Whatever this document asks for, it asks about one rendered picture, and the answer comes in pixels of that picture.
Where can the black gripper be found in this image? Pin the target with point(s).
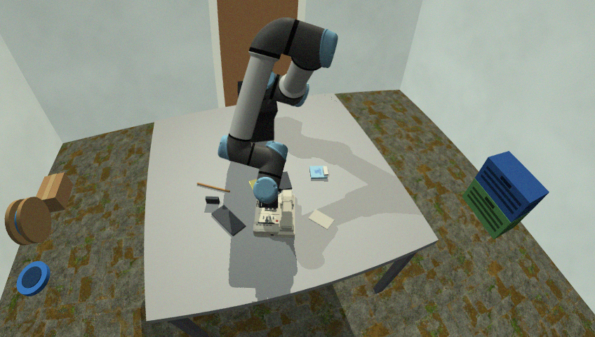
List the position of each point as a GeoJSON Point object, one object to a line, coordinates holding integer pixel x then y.
{"type": "Point", "coordinates": [271, 205]}

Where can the cream flat sheet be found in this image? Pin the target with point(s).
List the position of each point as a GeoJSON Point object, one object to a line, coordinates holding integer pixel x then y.
{"type": "Point", "coordinates": [321, 219]}

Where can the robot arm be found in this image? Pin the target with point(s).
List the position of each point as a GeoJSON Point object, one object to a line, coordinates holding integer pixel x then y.
{"type": "Point", "coordinates": [310, 48]}

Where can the beige desk phone body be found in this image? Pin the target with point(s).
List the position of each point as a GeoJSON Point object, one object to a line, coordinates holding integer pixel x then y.
{"type": "Point", "coordinates": [267, 221]}

